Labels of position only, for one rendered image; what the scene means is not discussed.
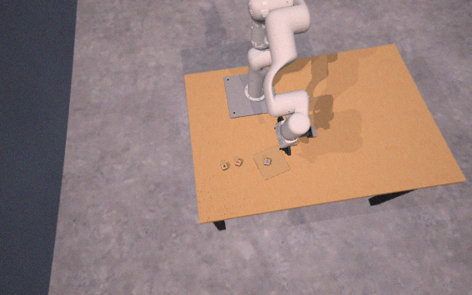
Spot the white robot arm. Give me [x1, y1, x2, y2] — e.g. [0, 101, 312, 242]
[245, 0, 318, 140]

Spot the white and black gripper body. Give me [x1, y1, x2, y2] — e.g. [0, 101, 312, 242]
[275, 120, 297, 148]

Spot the tan flat mat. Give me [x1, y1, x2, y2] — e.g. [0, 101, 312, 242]
[253, 145, 290, 180]

